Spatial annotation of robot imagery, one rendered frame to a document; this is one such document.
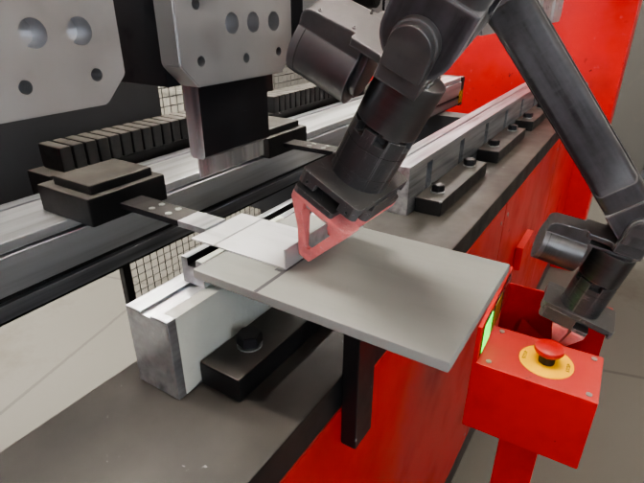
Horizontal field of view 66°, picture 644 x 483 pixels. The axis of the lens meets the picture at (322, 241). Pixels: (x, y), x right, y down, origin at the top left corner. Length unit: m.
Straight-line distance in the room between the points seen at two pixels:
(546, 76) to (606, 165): 0.14
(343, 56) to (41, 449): 0.43
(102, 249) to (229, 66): 0.38
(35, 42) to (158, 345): 0.29
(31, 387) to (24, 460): 1.57
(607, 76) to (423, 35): 2.23
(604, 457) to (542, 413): 1.07
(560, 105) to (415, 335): 0.39
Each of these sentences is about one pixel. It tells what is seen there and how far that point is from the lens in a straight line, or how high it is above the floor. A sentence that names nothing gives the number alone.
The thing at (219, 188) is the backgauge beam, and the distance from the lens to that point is 0.89.
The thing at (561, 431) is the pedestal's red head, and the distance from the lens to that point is 0.79.
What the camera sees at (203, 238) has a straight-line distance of 0.56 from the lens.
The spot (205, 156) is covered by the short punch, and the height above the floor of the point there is 1.10.
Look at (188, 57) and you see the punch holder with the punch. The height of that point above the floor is 1.20.
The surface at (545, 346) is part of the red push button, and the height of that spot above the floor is 0.81.
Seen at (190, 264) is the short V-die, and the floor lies 0.99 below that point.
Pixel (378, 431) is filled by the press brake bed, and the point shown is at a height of 0.70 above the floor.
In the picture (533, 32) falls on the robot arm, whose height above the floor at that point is 1.21.
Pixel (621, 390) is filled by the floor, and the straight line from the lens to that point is 2.11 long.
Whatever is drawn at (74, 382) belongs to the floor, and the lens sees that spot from 2.06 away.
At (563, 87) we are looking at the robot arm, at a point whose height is 1.14.
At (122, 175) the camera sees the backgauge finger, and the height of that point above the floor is 1.03.
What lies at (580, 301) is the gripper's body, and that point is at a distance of 0.81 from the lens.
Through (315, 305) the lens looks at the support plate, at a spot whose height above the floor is 1.00.
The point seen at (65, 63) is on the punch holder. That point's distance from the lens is 0.36.
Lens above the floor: 1.24
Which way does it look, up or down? 26 degrees down
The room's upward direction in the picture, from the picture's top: straight up
